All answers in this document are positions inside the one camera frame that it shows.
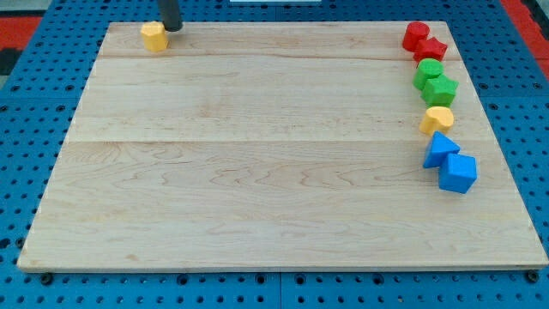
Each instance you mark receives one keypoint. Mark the green cylinder block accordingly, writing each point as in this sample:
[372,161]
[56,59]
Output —
[427,68]

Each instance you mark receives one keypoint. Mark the blue triangle block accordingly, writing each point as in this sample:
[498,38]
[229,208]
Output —
[438,148]

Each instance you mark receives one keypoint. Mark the red cylinder block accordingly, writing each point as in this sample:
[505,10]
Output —
[415,31]

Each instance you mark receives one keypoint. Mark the light wooden board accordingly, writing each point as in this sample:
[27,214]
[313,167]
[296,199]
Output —
[276,146]

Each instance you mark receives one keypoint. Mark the red star block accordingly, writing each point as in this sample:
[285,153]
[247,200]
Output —
[429,48]

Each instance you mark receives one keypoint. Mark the blue cube block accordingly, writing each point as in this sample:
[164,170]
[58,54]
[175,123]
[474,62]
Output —
[457,173]

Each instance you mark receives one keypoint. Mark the yellow hexagon block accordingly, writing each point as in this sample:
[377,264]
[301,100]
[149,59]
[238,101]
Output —
[154,36]

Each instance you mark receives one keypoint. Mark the green star block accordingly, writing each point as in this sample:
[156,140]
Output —
[439,91]

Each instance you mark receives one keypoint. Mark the yellow heart block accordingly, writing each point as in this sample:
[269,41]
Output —
[437,118]

